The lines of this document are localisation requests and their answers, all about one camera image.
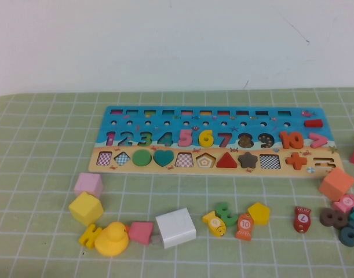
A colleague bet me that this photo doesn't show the yellow equals sign piece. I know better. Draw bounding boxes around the yellow equals sign piece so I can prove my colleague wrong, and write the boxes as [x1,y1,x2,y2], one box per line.
[79,223,103,250]

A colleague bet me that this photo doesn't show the orange cube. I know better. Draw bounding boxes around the orange cube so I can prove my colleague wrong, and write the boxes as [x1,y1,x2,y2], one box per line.
[318,167,354,202]

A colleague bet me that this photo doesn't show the green number three piece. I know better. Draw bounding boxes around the green number three piece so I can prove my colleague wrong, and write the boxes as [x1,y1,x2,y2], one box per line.
[215,202,239,228]

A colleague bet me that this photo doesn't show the pink greater-than sign piece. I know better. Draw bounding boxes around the pink greater-than sign piece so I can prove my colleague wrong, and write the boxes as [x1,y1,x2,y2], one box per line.
[309,133,329,149]

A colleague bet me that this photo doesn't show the pink fish number five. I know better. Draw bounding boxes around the pink fish number five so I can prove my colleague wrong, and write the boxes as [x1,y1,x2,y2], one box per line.
[332,193,354,213]

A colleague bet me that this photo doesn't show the red triangle piece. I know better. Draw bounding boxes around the red triangle piece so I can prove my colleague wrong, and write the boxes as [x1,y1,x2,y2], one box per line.
[216,152,238,169]

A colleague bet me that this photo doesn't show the orange fish number ten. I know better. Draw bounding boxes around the orange fish number ten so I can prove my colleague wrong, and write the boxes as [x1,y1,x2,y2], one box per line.
[235,213,254,241]

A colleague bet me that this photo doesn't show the pink number five piece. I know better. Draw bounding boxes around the pink number five piece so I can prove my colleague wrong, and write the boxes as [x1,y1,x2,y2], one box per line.
[178,129,194,147]

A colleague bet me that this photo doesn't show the blue-grey number nine piece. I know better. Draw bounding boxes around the blue-grey number nine piece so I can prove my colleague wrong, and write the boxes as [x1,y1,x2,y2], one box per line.
[338,221,354,247]

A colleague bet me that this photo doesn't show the teal heart piece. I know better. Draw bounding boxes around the teal heart piece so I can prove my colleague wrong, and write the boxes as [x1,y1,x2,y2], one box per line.
[153,150,175,168]

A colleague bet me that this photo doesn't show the pink trapezoid piece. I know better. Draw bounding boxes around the pink trapezoid piece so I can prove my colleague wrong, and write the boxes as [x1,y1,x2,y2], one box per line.
[127,222,154,247]

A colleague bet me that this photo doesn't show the yellow cube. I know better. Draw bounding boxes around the yellow cube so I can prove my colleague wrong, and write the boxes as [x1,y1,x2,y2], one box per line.
[68,191,104,228]

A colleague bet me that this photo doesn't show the yellow pentagon piece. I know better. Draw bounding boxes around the yellow pentagon piece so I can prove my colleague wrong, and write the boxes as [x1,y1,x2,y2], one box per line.
[247,202,271,226]

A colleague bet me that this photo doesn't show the brown number eight piece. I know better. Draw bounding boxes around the brown number eight piece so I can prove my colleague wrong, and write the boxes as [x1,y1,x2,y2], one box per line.
[320,208,350,230]

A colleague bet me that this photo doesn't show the green checked tablecloth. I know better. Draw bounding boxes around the green checked tablecloth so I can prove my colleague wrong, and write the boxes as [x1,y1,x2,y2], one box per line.
[0,86,354,278]

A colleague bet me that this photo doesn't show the yellow fish number nine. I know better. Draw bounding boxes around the yellow fish number nine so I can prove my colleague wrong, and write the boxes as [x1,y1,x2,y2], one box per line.
[202,210,227,238]

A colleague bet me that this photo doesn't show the yellow rubber duck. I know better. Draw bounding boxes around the yellow rubber duck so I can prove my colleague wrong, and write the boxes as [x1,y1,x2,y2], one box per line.
[94,221,130,257]

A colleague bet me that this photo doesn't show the white USB charger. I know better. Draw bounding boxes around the white USB charger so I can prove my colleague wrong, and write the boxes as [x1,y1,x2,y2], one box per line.
[151,207,197,250]

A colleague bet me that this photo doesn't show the light pink cube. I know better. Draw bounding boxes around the light pink cube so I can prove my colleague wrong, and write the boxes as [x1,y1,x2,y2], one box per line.
[74,173,104,200]

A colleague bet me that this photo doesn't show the colourful wooden puzzle board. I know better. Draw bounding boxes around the colourful wooden puzzle board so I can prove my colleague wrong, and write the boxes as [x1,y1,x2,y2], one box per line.
[87,105,345,178]

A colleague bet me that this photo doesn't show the yellow number six piece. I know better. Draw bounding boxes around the yellow number six piece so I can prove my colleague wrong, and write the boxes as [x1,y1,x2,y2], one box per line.
[198,129,214,148]

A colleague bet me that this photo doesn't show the green circle piece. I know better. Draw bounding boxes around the green circle piece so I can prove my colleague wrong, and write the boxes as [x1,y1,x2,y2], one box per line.
[133,149,152,168]

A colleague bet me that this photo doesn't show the red fish number seven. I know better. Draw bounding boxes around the red fish number seven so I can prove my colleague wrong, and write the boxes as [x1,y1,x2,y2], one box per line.
[294,206,312,233]

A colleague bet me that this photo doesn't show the brown star piece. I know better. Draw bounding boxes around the brown star piece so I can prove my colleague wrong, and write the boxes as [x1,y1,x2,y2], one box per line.
[238,152,259,169]

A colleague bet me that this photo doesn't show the orange number ten piece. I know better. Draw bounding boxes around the orange number ten piece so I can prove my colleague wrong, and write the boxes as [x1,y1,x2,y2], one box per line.
[279,131,305,150]

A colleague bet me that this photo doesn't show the orange plus sign piece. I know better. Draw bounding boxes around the orange plus sign piece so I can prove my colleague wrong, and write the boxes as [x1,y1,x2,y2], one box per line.
[286,152,309,171]

